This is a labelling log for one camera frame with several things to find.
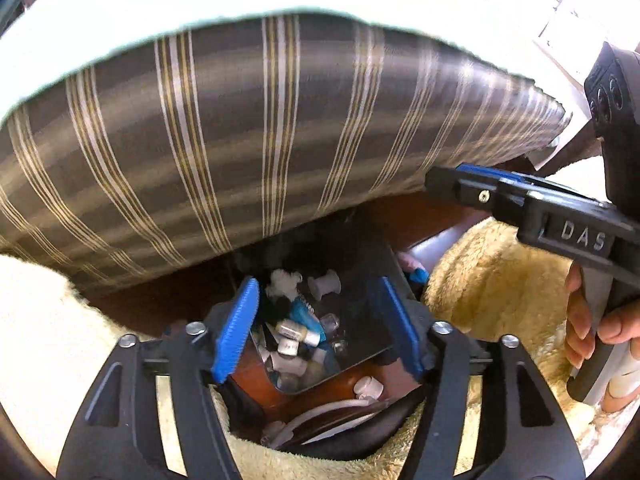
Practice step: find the person's right hand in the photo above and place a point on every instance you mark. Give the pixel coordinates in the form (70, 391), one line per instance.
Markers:
(580, 320)

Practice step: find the yellow fluffy rug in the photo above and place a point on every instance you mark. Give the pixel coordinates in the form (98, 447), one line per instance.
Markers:
(500, 285)
(75, 320)

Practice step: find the white spool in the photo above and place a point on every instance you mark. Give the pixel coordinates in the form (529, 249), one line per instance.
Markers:
(325, 284)

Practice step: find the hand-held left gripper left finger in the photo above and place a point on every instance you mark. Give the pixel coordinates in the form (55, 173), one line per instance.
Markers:
(235, 330)

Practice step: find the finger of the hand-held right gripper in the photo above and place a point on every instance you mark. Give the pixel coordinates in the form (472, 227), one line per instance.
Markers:
(470, 190)
(505, 174)

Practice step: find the white plug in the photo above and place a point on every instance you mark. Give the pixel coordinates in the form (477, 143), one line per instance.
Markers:
(368, 388)

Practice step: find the clear plastic cup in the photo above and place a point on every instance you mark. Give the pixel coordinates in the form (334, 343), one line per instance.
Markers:
(331, 323)
(340, 347)

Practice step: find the window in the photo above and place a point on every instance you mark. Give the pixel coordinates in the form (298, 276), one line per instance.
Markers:
(590, 5)

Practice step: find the plaid mattress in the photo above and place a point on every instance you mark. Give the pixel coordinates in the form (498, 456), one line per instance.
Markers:
(225, 135)

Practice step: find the black bag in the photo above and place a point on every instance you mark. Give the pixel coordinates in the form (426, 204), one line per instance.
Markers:
(370, 417)

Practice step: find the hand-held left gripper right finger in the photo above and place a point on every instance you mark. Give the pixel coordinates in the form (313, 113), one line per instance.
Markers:
(402, 330)

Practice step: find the white bottle yellow label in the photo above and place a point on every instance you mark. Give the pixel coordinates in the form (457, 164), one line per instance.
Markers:
(300, 332)

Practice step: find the black tray of small parts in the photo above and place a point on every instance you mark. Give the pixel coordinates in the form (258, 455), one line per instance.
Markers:
(370, 310)

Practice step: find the blue wipes packet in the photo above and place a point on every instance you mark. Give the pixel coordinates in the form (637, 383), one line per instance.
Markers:
(304, 310)

